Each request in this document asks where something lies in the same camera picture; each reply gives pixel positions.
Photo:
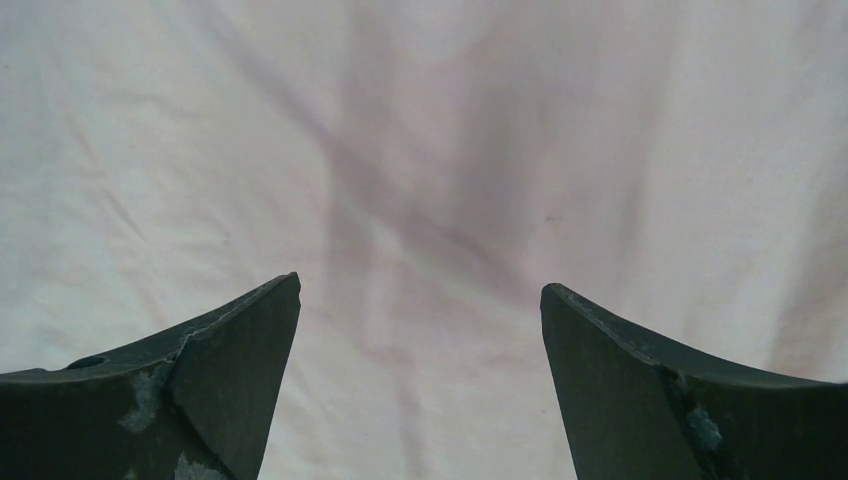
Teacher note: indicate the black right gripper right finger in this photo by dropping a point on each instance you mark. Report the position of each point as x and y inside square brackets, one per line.
[638, 405]

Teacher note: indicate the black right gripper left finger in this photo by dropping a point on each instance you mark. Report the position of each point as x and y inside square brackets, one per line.
[194, 401]

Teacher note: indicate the salmon pink t shirt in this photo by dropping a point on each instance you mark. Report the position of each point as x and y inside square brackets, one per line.
[426, 167]

